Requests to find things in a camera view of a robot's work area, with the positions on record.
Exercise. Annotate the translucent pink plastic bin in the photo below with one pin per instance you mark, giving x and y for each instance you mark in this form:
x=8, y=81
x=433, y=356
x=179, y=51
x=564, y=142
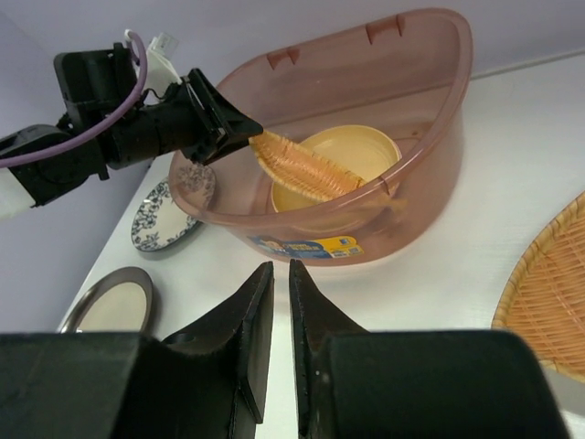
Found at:
x=405, y=75

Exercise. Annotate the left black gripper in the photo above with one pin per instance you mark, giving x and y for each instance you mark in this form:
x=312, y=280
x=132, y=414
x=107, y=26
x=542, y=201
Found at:
x=191, y=117

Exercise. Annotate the yellow plastic plate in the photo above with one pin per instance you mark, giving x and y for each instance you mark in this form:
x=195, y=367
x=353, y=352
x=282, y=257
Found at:
x=364, y=150

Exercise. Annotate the brown rimmed cream plate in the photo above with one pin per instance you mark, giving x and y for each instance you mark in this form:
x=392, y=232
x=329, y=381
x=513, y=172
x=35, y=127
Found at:
x=124, y=300

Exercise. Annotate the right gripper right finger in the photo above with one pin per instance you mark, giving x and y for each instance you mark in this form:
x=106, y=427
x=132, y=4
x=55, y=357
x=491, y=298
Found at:
x=314, y=318

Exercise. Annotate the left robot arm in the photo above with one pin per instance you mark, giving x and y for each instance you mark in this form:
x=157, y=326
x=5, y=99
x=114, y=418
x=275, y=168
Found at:
x=107, y=125

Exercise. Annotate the blue floral ceramic plate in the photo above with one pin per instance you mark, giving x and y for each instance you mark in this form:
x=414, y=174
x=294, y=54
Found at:
x=159, y=222

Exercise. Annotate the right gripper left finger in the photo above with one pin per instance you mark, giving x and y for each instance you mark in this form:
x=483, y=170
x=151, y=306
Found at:
x=226, y=357

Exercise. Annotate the orange woven bamboo tray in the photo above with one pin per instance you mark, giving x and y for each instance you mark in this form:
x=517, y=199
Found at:
x=543, y=298

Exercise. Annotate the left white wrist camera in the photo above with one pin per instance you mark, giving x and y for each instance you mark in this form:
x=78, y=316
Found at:
x=161, y=72

